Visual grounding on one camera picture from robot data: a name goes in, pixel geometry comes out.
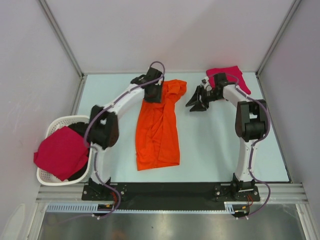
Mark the magenta t shirt in basket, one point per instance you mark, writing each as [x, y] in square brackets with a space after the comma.
[63, 154]

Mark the black garment in basket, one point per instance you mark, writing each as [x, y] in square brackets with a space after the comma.
[79, 128]

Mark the aluminium frame rail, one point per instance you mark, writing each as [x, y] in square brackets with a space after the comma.
[281, 193]

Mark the grey slotted cable duct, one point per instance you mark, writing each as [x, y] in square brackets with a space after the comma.
[103, 208]

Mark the orange t shirt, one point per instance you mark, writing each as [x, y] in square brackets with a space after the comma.
[156, 137]

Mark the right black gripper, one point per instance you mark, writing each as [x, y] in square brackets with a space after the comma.
[201, 106]

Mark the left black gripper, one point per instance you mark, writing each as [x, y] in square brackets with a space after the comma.
[157, 99]

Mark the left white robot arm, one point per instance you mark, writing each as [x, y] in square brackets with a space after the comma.
[103, 131]

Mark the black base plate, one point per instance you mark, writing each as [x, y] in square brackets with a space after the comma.
[170, 196]

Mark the folded magenta t shirt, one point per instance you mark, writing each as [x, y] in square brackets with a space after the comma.
[233, 74]

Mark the white plastic laundry basket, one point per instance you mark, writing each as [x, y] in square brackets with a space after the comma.
[48, 179]

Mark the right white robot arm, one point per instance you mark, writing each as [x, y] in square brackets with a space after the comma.
[252, 125]

